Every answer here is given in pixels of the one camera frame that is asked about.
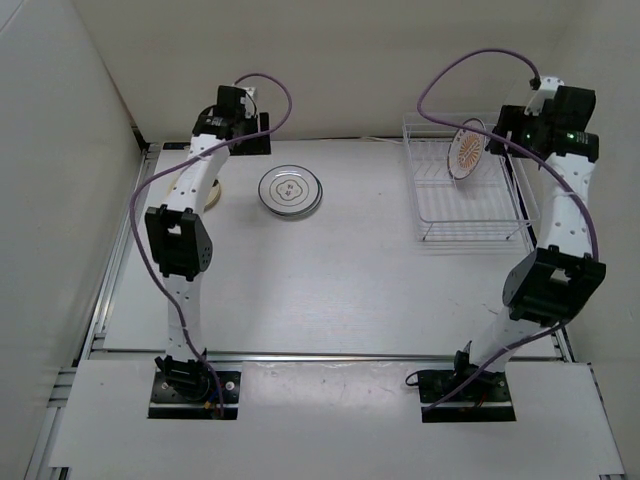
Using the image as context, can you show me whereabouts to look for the orange patterned plate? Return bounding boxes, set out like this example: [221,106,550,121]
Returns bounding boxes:
[447,118,486,181]

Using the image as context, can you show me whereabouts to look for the white blue-rimmed plate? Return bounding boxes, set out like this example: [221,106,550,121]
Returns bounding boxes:
[258,165,323,217]
[266,170,320,217]

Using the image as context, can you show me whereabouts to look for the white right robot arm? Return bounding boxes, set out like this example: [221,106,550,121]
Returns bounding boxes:
[449,79,606,400]

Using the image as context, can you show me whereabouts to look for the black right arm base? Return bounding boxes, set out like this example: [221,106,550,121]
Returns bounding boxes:
[405,351,516,424]

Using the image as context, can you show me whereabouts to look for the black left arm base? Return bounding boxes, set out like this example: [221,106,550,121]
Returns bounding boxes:
[147,356,242,421]

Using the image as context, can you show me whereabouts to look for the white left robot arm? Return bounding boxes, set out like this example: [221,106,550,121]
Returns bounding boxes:
[144,85,268,402]

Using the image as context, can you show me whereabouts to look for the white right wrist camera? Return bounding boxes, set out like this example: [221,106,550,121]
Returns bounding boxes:
[524,76,565,116]

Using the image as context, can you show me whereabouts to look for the white wire dish rack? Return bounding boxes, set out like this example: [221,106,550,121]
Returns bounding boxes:
[402,113,539,250]

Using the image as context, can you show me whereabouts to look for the aluminium rail frame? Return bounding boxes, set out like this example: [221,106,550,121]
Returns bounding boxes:
[47,141,624,479]

